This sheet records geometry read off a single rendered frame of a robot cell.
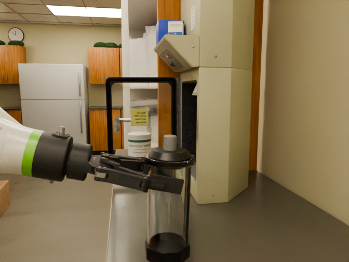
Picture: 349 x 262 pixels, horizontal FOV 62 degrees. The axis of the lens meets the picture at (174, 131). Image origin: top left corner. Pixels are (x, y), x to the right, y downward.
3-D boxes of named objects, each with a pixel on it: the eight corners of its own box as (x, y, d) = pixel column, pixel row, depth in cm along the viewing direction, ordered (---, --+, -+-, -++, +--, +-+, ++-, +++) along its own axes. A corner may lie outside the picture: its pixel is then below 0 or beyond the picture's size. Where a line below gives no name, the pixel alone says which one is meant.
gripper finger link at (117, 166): (103, 156, 59) (99, 157, 58) (152, 172, 56) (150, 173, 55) (98, 174, 60) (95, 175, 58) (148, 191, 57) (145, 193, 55)
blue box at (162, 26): (179, 48, 123) (179, 26, 122) (184, 44, 113) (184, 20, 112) (156, 47, 121) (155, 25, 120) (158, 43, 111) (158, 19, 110)
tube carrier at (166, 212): (185, 235, 71) (188, 150, 68) (196, 261, 61) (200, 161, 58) (141, 238, 70) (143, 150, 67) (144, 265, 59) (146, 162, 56)
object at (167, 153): (186, 160, 68) (187, 132, 67) (195, 171, 59) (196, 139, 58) (146, 160, 66) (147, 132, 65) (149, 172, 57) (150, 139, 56)
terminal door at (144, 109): (176, 167, 131) (176, 77, 125) (108, 168, 129) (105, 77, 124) (176, 167, 131) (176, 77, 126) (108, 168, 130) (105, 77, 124)
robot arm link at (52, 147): (40, 173, 62) (27, 187, 53) (51, 120, 61) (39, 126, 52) (69, 178, 64) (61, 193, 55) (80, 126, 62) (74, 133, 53)
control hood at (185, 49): (179, 72, 126) (180, 48, 125) (199, 67, 95) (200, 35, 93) (153, 72, 124) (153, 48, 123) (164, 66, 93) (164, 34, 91)
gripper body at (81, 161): (69, 145, 54) (119, 155, 56) (76, 138, 62) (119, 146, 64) (62, 183, 55) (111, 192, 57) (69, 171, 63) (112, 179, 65)
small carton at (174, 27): (183, 41, 106) (183, 24, 105) (182, 39, 101) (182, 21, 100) (170, 41, 106) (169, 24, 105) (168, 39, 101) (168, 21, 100)
